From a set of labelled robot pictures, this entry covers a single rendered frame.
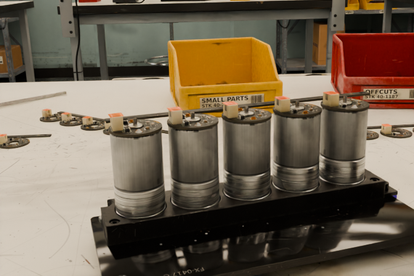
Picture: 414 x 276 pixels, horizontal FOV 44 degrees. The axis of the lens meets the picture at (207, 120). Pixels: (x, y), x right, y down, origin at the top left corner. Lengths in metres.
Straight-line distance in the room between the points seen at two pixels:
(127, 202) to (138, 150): 0.03
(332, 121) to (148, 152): 0.10
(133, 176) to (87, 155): 0.16
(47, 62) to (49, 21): 0.37
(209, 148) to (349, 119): 0.08
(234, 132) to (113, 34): 4.47
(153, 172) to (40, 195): 0.12
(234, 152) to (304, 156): 0.04
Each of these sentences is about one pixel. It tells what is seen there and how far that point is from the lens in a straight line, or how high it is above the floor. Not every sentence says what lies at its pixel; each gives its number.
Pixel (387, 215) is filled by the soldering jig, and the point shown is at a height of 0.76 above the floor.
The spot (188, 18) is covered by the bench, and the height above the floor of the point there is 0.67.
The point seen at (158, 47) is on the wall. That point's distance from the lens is 4.66.
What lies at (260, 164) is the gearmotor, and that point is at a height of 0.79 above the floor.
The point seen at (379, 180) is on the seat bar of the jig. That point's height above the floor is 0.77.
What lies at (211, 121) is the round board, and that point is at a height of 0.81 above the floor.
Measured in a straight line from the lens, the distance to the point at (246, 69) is 0.59.
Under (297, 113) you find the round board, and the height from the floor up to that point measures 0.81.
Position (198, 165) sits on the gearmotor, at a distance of 0.24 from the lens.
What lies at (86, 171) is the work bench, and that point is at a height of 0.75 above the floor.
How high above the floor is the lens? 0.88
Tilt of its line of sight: 16 degrees down
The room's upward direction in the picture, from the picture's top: 2 degrees counter-clockwise
